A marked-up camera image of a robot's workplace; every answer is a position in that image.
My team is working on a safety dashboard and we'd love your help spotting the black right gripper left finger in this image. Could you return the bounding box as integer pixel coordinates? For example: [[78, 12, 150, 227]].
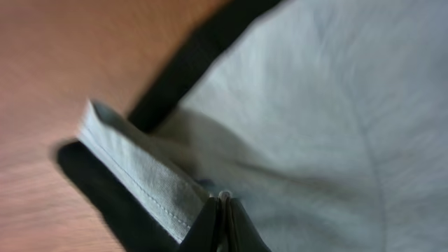
[[178, 197, 221, 252]]

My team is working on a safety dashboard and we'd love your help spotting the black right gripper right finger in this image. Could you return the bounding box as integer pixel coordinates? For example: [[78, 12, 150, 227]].
[[225, 198, 271, 252]]

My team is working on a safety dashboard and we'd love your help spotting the light blue t-shirt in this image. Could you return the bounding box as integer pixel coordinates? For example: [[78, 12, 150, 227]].
[[79, 0, 447, 251]]

